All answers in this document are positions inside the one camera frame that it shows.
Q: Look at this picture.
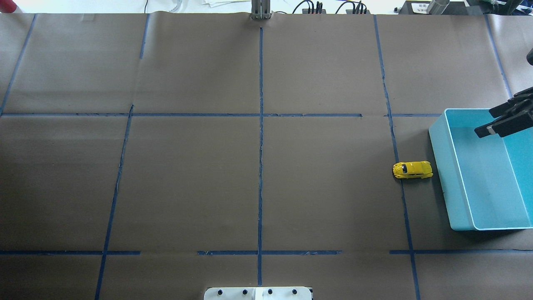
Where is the red cylinder bottle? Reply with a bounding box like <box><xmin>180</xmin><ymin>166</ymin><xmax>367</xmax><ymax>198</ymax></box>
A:
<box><xmin>0</xmin><ymin>0</ymin><xmax>18</xmax><ymax>13</ymax></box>

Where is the yellow beetle toy car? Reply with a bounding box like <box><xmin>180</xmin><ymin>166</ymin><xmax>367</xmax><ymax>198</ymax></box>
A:
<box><xmin>392</xmin><ymin>161</ymin><xmax>433</xmax><ymax>179</ymax></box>

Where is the turquoise plastic bin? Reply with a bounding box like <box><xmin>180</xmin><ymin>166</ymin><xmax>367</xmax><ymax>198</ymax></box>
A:
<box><xmin>428</xmin><ymin>109</ymin><xmax>533</xmax><ymax>230</ymax></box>

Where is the metal cup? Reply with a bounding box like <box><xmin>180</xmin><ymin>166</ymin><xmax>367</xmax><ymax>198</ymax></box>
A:
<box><xmin>426</xmin><ymin>0</ymin><xmax>451</xmax><ymax>15</ymax></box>

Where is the aluminium frame post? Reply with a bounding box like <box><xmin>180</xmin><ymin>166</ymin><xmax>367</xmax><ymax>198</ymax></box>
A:
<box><xmin>250</xmin><ymin>0</ymin><xmax>272</xmax><ymax>20</ymax></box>

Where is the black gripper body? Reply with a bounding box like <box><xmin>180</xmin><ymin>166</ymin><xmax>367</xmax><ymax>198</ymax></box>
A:
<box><xmin>488</xmin><ymin>87</ymin><xmax>533</xmax><ymax>138</ymax></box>

